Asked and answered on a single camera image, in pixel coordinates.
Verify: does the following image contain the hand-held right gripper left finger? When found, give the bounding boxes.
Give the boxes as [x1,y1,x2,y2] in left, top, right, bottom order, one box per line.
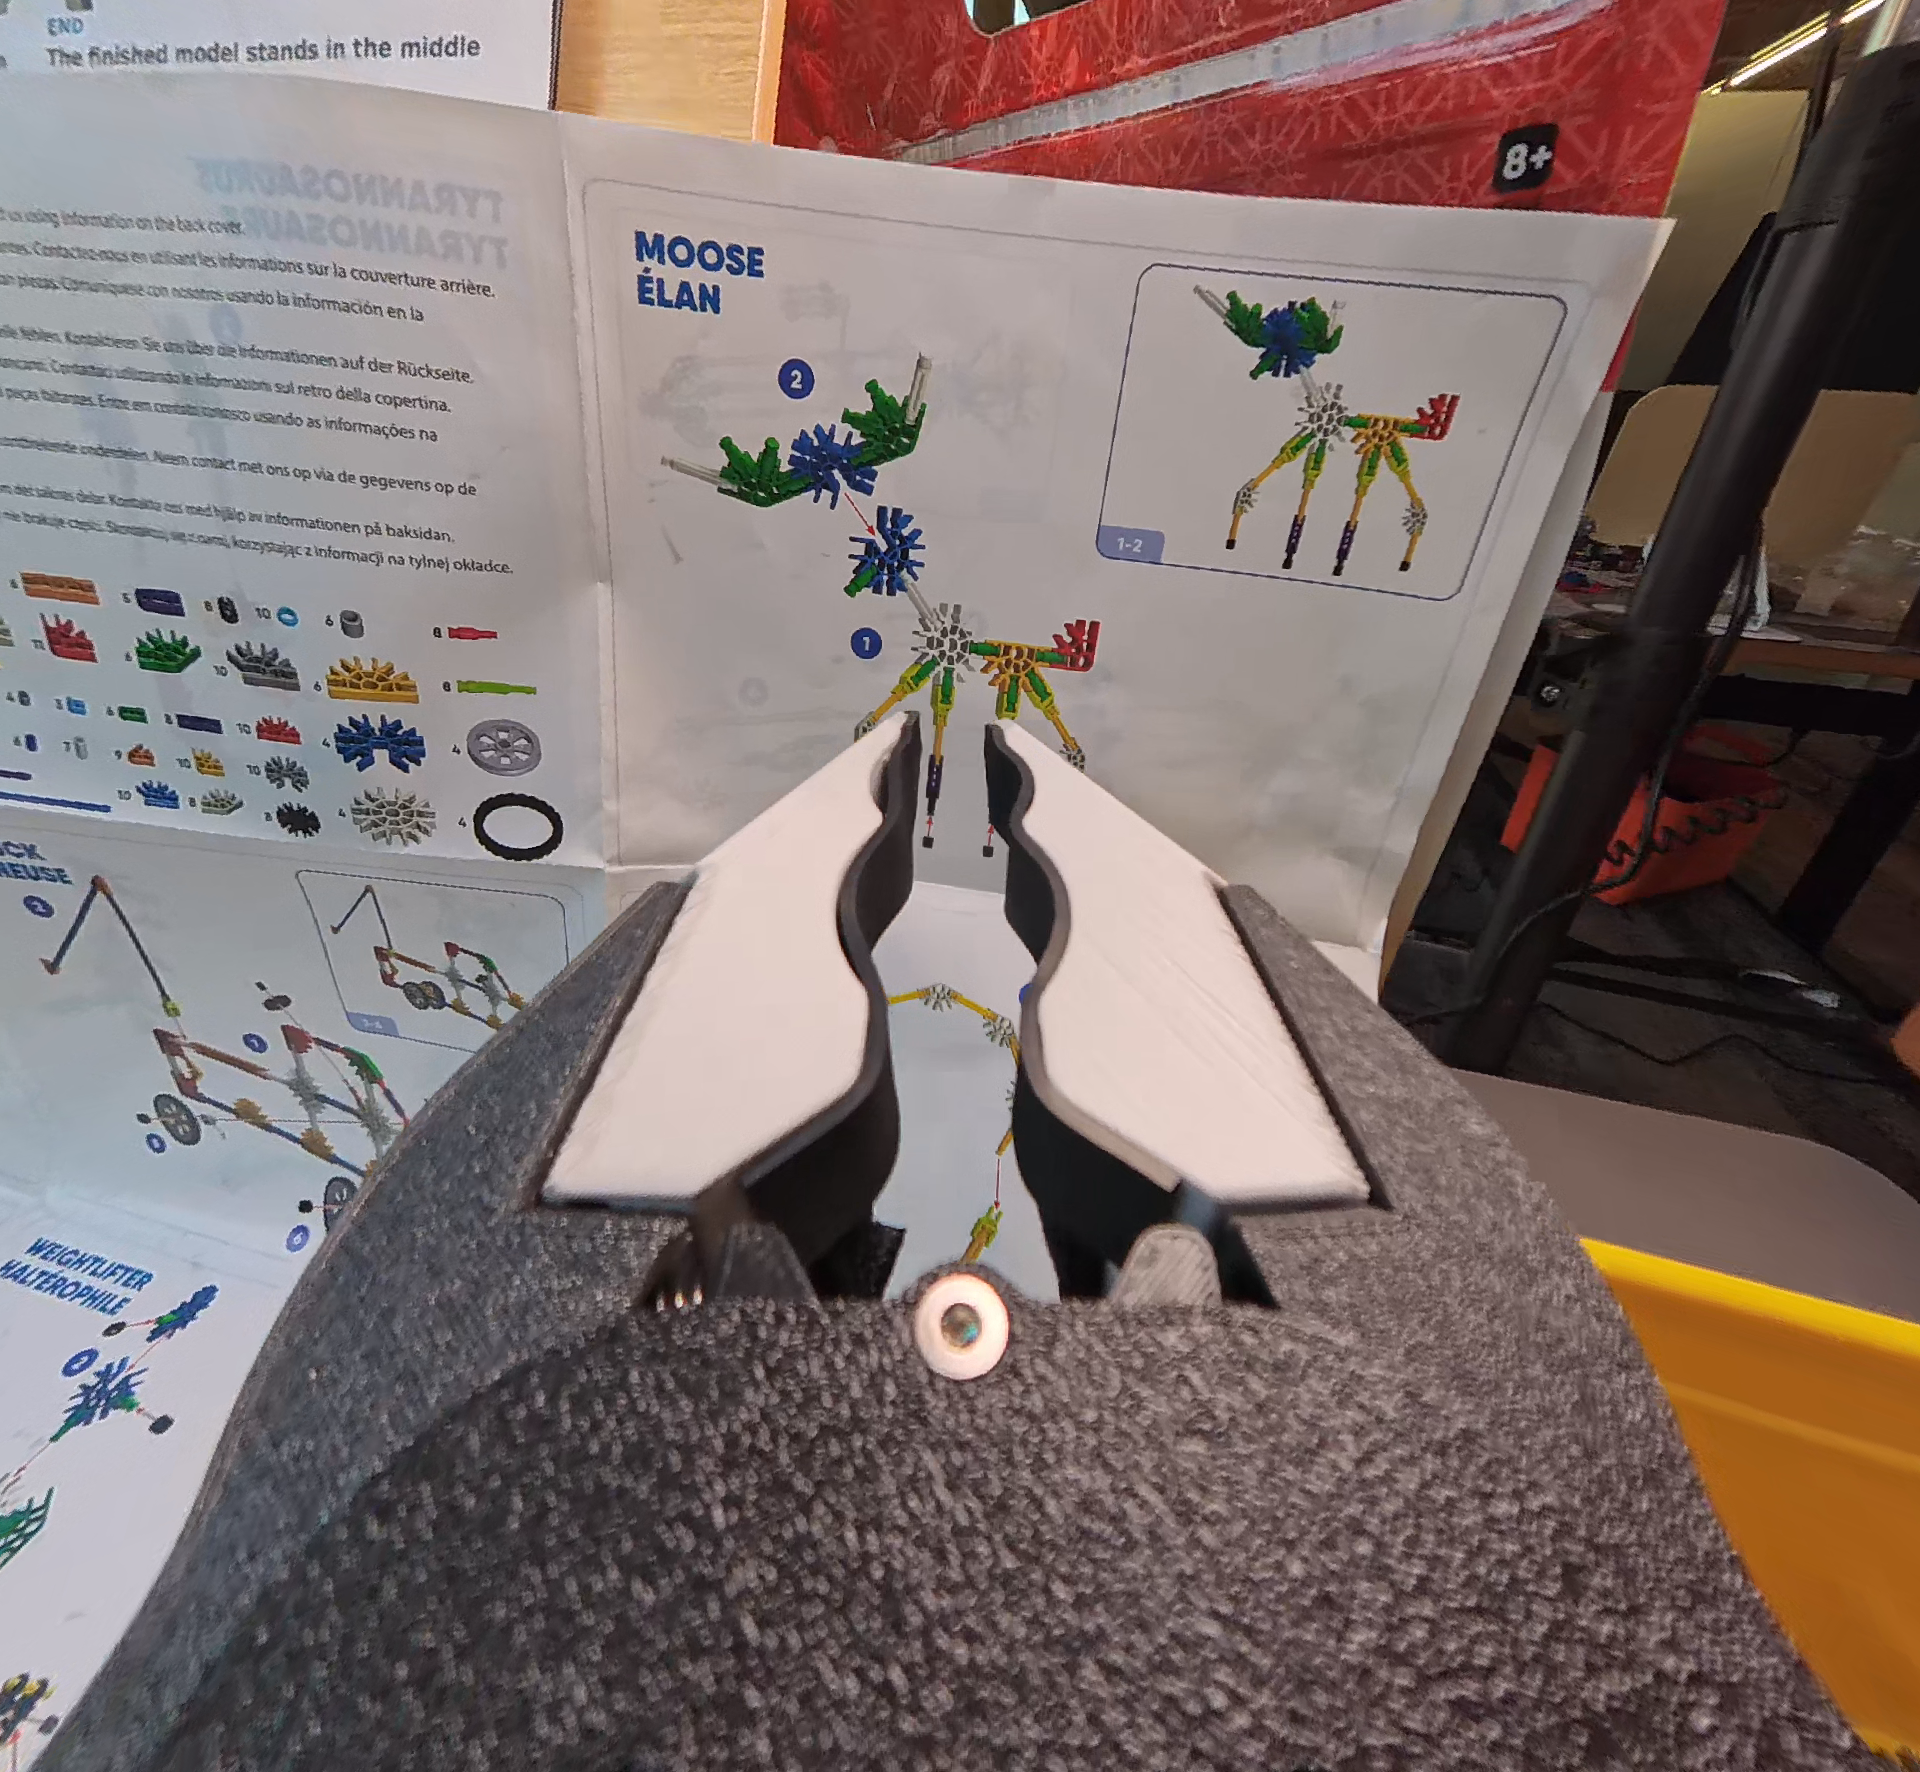
[547,717,928,1265]

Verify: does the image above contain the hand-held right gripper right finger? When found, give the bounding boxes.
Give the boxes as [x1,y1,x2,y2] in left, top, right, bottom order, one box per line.
[983,723,1377,1265]

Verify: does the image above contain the yellow plastic bin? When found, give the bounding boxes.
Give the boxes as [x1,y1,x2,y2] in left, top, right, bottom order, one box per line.
[1583,1238,1920,1772]

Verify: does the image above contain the orange box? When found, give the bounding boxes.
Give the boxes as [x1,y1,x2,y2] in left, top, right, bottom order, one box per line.
[1500,723,1779,907]

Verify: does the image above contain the black light stand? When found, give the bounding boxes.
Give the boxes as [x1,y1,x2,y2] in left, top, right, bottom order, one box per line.
[1442,48,1920,1074]

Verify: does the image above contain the cardboard box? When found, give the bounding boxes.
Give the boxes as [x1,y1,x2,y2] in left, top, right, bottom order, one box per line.
[1586,389,1920,638]

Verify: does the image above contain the red K'nex box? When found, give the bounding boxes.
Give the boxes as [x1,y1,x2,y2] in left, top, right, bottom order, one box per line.
[776,0,1773,401]

